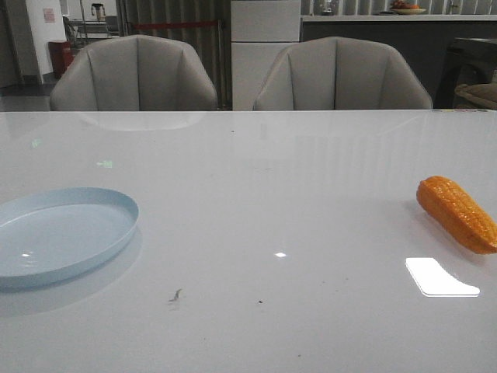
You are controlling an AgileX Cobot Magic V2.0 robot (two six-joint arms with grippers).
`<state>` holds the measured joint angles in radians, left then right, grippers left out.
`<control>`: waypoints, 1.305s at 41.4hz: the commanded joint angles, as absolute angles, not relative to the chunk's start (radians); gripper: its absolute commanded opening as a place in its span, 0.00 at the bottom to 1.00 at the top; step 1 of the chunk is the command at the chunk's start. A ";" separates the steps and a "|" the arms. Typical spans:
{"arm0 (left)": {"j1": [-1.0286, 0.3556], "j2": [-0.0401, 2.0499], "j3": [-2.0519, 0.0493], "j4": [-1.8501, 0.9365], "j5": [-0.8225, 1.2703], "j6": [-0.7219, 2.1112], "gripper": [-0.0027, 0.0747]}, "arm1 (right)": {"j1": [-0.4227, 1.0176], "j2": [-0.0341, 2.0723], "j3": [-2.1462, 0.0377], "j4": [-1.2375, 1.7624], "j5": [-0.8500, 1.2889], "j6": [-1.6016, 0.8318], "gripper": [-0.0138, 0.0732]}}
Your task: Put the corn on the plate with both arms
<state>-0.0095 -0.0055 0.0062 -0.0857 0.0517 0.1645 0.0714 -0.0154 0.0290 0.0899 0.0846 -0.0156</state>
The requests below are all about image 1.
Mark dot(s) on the orange corn cob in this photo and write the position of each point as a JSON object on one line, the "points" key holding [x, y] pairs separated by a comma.
{"points": [[458, 213]]}

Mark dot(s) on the light blue round plate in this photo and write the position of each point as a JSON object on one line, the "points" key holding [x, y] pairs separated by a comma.
{"points": [[59, 234]]}

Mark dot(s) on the right grey upholstered chair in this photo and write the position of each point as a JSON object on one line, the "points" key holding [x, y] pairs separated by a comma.
{"points": [[338, 73]]}

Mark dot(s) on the grey upholstered chair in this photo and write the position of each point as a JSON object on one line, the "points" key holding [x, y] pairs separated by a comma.
{"points": [[338, 73], [135, 73]]}

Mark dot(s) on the white tall cabinet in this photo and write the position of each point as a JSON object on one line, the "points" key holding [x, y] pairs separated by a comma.
{"points": [[259, 31]]}

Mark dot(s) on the left grey upholstered chair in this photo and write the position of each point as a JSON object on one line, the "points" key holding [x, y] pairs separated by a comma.
{"points": [[135, 73]]}

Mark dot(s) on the red barrier belt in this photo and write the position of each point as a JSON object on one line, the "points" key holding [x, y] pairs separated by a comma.
{"points": [[171, 26]]}

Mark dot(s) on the dark grey counter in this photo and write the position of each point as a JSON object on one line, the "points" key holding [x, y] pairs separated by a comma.
{"points": [[421, 39]]}

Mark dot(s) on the red trash bin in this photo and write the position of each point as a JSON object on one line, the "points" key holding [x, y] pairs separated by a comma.
{"points": [[61, 56]]}

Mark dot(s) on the fruit bowl on counter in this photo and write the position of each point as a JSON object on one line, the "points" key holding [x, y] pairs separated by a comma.
{"points": [[406, 8]]}

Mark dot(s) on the pink wall notice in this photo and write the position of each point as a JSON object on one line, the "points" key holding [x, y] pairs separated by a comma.
{"points": [[48, 15]]}

